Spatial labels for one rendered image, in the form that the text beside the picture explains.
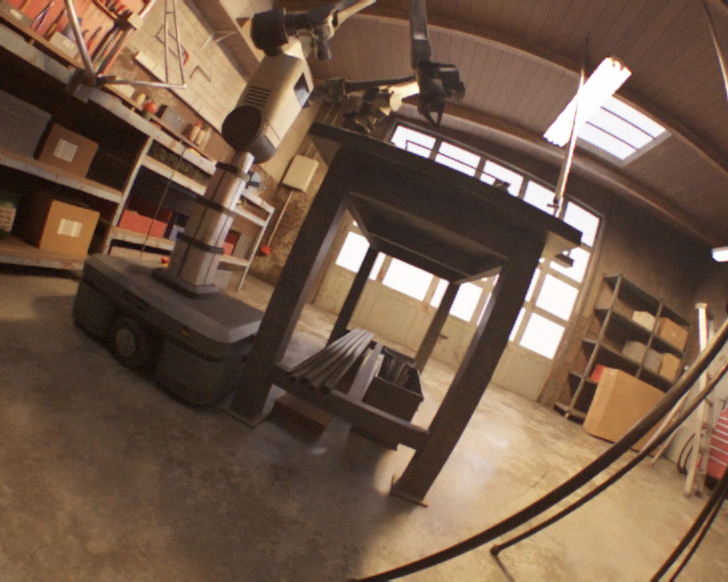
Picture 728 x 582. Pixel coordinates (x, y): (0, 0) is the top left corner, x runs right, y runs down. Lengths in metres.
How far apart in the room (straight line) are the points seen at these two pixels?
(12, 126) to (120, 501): 1.25
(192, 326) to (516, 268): 0.89
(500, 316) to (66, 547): 1.05
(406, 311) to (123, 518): 3.84
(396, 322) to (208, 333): 3.40
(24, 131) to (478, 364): 1.73
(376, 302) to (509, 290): 3.31
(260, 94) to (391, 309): 3.36
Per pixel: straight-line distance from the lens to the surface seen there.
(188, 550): 0.65
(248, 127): 1.14
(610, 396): 4.07
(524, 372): 4.53
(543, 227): 0.85
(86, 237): 1.75
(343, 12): 1.19
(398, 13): 3.19
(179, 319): 0.94
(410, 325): 4.12
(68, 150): 1.57
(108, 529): 0.65
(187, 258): 1.15
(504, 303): 0.90
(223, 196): 1.14
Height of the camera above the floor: 0.53
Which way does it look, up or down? 1 degrees down
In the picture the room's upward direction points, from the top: 24 degrees clockwise
